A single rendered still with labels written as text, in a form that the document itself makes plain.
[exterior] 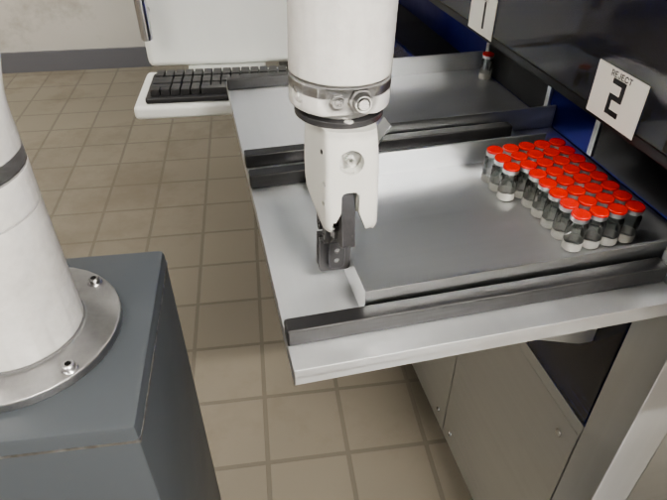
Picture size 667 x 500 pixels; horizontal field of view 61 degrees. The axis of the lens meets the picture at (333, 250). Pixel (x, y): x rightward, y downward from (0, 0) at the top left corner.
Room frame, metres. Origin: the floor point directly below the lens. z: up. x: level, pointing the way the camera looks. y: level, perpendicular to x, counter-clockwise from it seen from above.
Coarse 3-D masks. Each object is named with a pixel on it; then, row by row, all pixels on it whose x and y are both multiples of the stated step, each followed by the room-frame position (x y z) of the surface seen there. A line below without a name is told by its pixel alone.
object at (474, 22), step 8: (472, 0) 0.96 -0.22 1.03; (480, 0) 0.94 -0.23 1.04; (488, 0) 0.91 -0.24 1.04; (496, 0) 0.89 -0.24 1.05; (472, 8) 0.96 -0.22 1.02; (480, 8) 0.93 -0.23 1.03; (488, 8) 0.91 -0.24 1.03; (496, 8) 0.89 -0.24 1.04; (472, 16) 0.96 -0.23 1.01; (480, 16) 0.93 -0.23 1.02; (488, 16) 0.90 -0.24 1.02; (472, 24) 0.95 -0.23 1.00; (480, 24) 0.93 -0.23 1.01; (488, 24) 0.90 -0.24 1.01; (480, 32) 0.92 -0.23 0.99; (488, 32) 0.90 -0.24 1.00; (488, 40) 0.89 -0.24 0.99
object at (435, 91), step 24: (408, 72) 1.03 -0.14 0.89; (432, 72) 1.05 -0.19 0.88; (456, 72) 1.05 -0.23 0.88; (408, 96) 0.93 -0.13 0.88; (432, 96) 0.93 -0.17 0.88; (456, 96) 0.93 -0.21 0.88; (480, 96) 0.93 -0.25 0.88; (504, 96) 0.93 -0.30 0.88; (408, 120) 0.77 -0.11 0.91; (432, 120) 0.77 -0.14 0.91; (456, 120) 0.78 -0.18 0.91; (480, 120) 0.79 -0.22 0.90; (504, 120) 0.80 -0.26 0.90; (528, 120) 0.81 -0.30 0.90; (552, 120) 0.82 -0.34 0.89
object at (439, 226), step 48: (480, 144) 0.70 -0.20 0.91; (384, 192) 0.62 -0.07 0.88; (432, 192) 0.62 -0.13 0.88; (480, 192) 0.62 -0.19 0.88; (384, 240) 0.52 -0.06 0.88; (432, 240) 0.52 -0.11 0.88; (480, 240) 0.52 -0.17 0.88; (528, 240) 0.52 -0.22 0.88; (384, 288) 0.40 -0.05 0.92; (432, 288) 0.41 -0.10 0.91
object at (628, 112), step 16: (608, 64) 0.62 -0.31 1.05; (608, 80) 0.61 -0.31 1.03; (624, 80) 0.59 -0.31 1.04; (592, 96) 0.63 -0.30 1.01; (624, 96) 0.58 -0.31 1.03; (640, 96) 0.56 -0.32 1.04; (592, 112) 0.63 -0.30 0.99; (624, 112) 0.58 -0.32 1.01; (640, 112) 0.56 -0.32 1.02; (624, 128) 0.57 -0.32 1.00
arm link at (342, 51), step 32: (288, 0) 0.44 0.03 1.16; (320, 0) 0.41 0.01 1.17; (352, 0) 0.41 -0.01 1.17; (384, 0) 0.42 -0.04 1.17; (288, 32) 0.44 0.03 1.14; (320, 32) 0.41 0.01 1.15; (352, 32) 0.41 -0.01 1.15; (384, 32) 0.42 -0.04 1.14; (288, 64) 0.44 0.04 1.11; (320, 64) 0.41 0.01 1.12; (352, 64) 0.41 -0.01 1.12; (384, 64) 0.43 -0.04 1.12
